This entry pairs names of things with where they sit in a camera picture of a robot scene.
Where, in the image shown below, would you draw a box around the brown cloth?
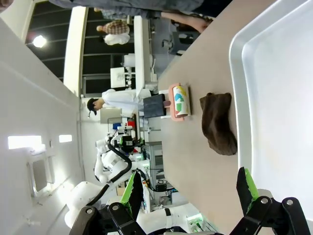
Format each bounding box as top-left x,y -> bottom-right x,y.
199,92 -> 238,156

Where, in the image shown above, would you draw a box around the aluminium frame rack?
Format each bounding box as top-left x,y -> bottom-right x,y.
143,141 -> 164,172

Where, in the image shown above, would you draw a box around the person in plaid shirt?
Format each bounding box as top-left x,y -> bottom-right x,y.
96,20 -> 131,47

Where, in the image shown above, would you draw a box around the pink handle lint roller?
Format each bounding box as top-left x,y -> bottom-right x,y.
163,83 -> 192,122

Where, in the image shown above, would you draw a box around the round ceiling light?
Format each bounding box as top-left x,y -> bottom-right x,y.
32,35 -> 47,49

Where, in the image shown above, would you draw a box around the person's left forearm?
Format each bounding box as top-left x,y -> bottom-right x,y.
160,11 -> 197,27

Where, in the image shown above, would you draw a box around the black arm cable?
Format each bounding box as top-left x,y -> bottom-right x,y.
84,143 -> 133,209

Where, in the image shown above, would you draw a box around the silver metal tray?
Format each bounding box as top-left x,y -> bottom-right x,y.
228,0 -> 313,205

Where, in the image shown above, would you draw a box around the large rectangular ceiling light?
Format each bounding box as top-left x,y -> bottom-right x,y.
7,135 -> 43,150

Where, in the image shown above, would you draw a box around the person in white coat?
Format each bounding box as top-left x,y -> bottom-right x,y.
86,89 -> 138,116

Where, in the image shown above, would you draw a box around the black trousers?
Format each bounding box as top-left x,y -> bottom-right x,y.
192,0 -> 233,18

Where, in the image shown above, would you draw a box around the person's left hand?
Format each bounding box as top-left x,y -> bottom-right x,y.
191,16 -> 214,33

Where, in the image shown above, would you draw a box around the ceiling air conditioner unit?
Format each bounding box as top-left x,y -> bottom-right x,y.
26,151 -> 56,198

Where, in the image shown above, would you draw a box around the black wrist watch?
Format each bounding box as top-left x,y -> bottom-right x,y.
189,12 -> 209,20

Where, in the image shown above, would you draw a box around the long white lab table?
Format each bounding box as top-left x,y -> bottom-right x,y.
133,15 -> 154,99

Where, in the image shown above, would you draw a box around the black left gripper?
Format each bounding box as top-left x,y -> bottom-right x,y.
117,133 -> 143,150

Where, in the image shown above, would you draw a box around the white window column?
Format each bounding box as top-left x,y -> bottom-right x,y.
63,6 -> 89,96

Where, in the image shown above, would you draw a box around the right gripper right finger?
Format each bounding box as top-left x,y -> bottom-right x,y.
226,166 -> 313,235

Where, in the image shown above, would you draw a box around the dark grey zip jacket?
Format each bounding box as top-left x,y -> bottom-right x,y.
48,0 -> 205,20

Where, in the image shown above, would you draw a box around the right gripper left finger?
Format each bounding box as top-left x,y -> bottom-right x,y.
69,169 -> 148,235

